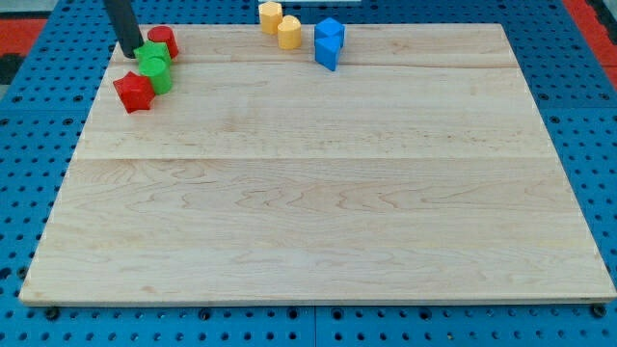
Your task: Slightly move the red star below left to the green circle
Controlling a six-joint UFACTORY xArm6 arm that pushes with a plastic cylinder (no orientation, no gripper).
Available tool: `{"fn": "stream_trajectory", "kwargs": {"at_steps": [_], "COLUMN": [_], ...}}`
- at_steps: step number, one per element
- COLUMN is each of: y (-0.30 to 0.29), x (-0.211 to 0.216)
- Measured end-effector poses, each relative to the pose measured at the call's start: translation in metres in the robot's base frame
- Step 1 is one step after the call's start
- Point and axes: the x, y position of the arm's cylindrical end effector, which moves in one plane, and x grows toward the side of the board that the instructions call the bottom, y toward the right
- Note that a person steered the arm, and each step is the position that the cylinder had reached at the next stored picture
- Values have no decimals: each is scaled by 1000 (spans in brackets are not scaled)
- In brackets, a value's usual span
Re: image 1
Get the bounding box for yellow hexagon block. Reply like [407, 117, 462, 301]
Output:
[257, 1, 282, 35]

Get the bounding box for light wooden board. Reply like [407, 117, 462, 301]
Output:
[19, 24, 616, 307]

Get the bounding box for red star block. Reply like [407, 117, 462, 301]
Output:
[113, 71, 155, 113]

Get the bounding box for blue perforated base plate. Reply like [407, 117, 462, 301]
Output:
[1, 1, 616, 346]

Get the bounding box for green cylinder block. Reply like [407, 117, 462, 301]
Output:
[138, 57, 173, 95]

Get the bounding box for blue triangle block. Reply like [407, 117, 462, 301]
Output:
[314, 36, 341, 71]

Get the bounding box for green star block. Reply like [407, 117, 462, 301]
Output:
[133, 40, 172, 67]

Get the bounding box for blue cube block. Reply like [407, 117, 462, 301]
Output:
[313, 17, 345, 47]

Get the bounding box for yellow heart block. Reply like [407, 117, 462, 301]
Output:
[278, 15, 302, 50]

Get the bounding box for red cylinder block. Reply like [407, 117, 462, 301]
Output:
[148, 25, 179, 59]

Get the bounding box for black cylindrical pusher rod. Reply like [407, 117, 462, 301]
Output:
[103, 0, 144, 59]

